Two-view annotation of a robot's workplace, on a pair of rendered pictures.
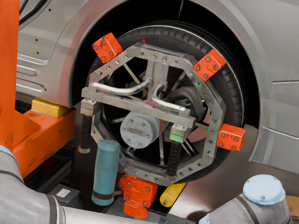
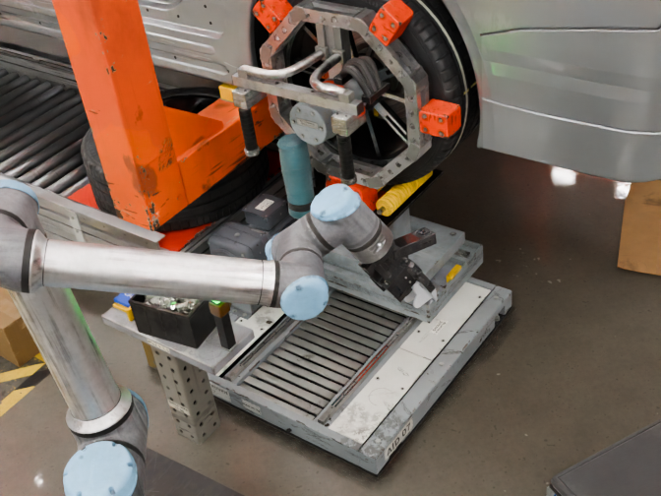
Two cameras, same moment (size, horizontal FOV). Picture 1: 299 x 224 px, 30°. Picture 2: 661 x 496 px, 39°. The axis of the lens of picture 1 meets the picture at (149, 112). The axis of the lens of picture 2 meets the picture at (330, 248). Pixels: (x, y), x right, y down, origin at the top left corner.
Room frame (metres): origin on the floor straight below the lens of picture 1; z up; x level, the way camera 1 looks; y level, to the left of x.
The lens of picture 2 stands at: (-0.26, -0.89, 2.11)
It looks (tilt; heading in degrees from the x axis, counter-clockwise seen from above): 37 degrees down; 24
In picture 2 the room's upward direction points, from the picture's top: 8 degrees counter-clockwise
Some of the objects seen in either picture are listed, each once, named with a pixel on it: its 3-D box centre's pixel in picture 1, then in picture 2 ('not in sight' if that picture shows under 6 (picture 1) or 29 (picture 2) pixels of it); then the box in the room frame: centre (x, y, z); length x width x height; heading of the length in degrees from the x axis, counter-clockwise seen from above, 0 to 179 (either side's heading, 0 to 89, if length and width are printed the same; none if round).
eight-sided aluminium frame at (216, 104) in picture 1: (152, 116); (343, 96); (1.98, -0.01, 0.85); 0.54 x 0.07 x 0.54; 73
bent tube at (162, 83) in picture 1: (174, 89); (340, 63); (1.84, -0.07, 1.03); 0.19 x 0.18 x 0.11; 163
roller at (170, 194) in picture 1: (175, 187); (404, 188); (2.04, -0.16, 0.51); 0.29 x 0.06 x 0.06; 163
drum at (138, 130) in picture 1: (146, 122); (329, 107); (1.91, 0.01, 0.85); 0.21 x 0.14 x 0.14; 163
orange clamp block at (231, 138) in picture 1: (230, 138); (440, 118); (1.90, -0.32, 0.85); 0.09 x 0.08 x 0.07; 73
